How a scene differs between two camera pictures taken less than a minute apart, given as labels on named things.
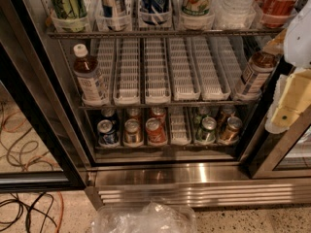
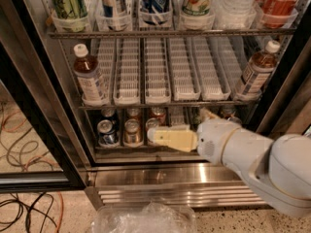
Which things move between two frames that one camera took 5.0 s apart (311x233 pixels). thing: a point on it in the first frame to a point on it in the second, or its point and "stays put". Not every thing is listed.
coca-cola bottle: (278, 3) stays put
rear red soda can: (158, 113) stays put
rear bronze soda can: (227, 113) stays put
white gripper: (298, 41) to (213, 140)
